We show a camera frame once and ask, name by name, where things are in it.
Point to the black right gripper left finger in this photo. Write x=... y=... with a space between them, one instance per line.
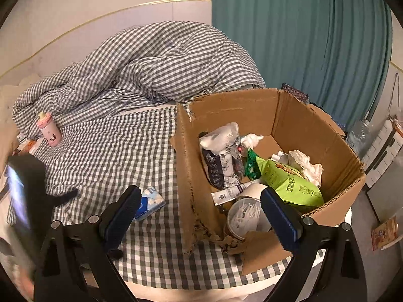
x=65 y=248

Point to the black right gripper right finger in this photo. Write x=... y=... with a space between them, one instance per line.
x=341 y=276

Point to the light blue tissue pack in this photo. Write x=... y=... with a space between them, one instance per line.
x=151 y=202

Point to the green snack bag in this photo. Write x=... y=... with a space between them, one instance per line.
x=287 y=181

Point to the orange red snack packet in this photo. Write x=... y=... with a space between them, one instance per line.
x=28 y=146

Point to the pink sippy cup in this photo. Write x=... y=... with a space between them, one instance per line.
x=48 y=128

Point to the orange packet on floor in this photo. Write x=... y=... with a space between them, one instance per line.
x=386 y=235

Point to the grey checked bed sheet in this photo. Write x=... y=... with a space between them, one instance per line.
x=130 y=155

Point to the crumpled white tissue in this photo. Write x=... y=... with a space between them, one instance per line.
x=301 y=162

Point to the white paper cup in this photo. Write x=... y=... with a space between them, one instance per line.
x=246 y=214

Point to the large clear water bottle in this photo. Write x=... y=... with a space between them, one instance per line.
x=358 y=137

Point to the white suitcase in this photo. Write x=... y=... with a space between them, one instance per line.
x=382 y=151

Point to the white tube with label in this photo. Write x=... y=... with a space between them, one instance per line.
x=231 y=193

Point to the brown cardboard box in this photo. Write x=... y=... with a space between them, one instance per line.
x=287 y=124

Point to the grey checked duvet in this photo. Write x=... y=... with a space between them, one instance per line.
x=149 y=65

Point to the silver black foil pouch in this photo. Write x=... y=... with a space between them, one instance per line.
x=222 y=162

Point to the dark floral bag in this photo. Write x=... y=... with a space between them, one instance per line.
x=303 y=97

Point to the teal curtain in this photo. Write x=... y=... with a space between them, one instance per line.
x=335 y=51

